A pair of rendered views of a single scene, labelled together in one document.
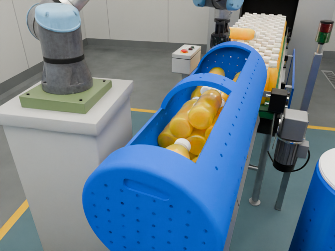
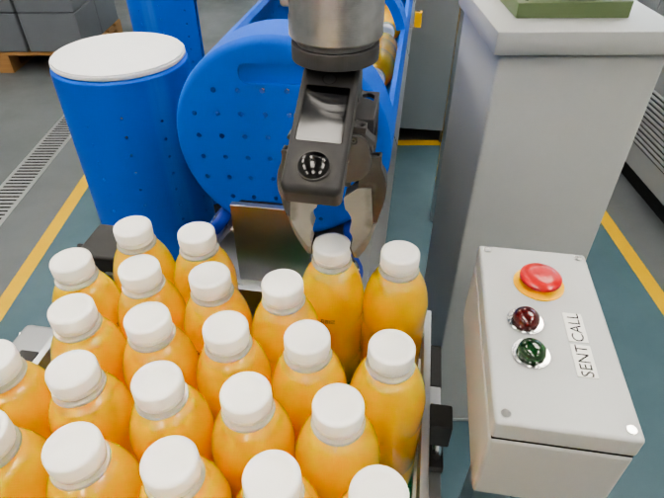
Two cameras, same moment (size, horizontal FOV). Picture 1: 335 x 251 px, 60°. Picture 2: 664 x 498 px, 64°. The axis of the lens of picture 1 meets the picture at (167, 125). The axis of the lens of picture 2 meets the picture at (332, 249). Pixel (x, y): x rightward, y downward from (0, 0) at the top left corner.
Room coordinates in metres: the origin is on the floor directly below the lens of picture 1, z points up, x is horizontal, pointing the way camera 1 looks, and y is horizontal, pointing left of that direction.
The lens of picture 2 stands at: (1.80, -0.34, 1.43)
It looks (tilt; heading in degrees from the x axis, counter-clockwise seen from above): 39 degrees down; 168
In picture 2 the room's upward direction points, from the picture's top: straight up
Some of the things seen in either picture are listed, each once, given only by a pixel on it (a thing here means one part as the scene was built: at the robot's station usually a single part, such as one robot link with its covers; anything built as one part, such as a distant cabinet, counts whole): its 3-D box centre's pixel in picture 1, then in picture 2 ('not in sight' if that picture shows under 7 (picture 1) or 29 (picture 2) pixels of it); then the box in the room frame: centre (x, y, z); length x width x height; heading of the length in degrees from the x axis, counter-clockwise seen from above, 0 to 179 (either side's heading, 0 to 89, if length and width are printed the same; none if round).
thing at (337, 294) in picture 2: not in sight; (331, 315); (1.39, -0.25, 0.99); 0.07 x 0.07 x 0.19
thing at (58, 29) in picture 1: (59, 30); not in sight; (0.86, 0.31, 1.35); 0.13 x 0.12 x 0.14; 33
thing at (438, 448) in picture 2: not in sight; (436, 438); (1.53, -0.18, 0.94); 0.03 x 0.02 x 0.08; 159
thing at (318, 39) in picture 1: (322, 36); not in sight; (1.47, -0.77, 1.18); 0.06 x 0.06 x 0.05
